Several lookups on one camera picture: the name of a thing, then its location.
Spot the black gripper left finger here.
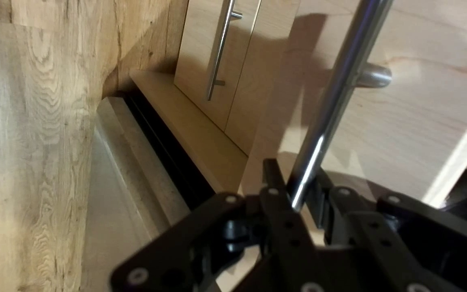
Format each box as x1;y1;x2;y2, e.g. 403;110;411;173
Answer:
108;157;327;292

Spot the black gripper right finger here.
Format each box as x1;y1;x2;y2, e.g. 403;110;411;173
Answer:
309;170;467;292

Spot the wooden drawer with metal handle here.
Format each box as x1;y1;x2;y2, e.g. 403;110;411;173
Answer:
239;0;467;229

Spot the tall wooden drawer front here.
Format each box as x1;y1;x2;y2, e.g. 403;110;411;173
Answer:
171;0;299;156

